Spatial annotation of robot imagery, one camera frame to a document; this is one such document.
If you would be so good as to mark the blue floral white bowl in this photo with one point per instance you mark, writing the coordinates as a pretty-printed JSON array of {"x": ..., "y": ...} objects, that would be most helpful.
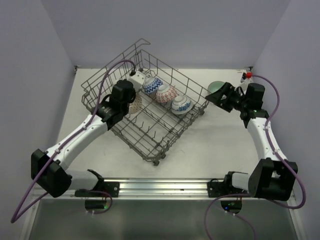
[{"x": 181, "y": 105}]

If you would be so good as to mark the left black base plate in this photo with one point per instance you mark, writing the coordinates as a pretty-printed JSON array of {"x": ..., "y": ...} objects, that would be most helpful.
[{"x": 110, "y": 187}]

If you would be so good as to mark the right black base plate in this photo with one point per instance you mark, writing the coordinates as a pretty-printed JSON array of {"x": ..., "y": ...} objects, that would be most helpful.
[{"x": 216, "y": 188}]

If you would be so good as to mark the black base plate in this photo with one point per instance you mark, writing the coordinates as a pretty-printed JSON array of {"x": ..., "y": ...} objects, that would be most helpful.
[
  {"x": 110, "y": 187},
  {"x": 216, "y": 188}
]

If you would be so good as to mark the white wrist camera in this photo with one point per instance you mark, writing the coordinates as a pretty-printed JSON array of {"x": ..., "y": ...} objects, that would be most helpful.
[
  {"x": 246, "y": 79},
  {"x": 137, "y": 79}
]

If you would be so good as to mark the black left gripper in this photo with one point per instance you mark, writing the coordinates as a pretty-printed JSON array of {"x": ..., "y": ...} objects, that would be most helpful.
[{"x": 133, "y": 93}]

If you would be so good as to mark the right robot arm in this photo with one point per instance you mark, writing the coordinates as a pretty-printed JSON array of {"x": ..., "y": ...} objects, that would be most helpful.
[{"x": 271, "y": 160}]

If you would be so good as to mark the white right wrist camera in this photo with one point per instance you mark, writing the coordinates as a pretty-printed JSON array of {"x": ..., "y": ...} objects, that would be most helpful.
[{"x": 246, "y": 79}]

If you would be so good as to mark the pale green bowl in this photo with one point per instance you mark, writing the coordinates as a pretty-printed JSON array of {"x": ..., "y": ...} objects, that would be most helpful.
[{"x": 215, "y": 86}]

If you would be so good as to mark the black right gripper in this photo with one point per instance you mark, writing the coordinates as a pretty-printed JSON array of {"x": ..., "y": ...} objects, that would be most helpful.
[{"x": 228, "y": 90}]

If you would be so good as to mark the grey wire dish rack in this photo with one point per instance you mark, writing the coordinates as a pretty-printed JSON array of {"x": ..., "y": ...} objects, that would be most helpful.
[{"x": 154, "y": 128}]

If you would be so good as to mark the blue zigzag bowl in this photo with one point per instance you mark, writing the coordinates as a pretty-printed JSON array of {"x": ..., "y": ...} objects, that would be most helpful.
[{"x": 151, "y": 85}]

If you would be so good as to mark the red lattice bowl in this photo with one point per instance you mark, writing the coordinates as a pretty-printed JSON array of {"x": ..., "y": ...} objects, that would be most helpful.
[{"x": 165, "y": 93}]

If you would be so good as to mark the aluminium mounting rail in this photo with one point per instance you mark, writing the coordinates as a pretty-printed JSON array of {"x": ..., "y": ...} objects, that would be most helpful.
[{"x": 175, "y": 188}]

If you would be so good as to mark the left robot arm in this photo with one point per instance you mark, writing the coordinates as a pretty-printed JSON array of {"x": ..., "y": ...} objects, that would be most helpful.
[{"x": 49, "y": 169}]

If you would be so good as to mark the red dotted pattern bowl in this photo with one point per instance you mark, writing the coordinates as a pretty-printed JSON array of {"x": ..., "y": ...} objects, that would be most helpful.
[{"x": 136, "y": 105}]

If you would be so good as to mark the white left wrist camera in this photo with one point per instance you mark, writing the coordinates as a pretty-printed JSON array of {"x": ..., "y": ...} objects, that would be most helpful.
[{"x": 137, "y": 79}]

